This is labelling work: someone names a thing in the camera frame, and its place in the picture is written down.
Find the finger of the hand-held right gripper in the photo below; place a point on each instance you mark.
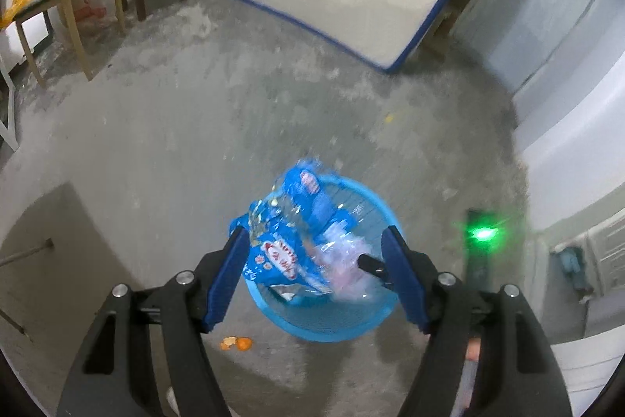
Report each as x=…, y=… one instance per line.
x=373, y=268

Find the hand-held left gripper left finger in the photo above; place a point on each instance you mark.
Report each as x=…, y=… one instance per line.
x=227, y=275

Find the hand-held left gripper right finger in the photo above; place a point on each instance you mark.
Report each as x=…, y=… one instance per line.
x=403, y=280

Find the clear plastic wrap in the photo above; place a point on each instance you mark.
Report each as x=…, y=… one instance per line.
x=346, y=278

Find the blue snack bag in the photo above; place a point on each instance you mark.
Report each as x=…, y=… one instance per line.
x=283, y=251

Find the blue plastic basket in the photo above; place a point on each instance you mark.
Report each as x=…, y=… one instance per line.
x=332, y=324

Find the orange peel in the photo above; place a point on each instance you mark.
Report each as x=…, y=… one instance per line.
x=237, y=342

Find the teal small object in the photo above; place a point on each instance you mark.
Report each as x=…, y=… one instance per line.
x=573, y=268

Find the white cabinet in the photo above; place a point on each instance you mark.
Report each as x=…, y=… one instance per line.
x=576, y=153

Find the white red plastic bag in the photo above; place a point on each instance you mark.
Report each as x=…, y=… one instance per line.
x=90, y=9

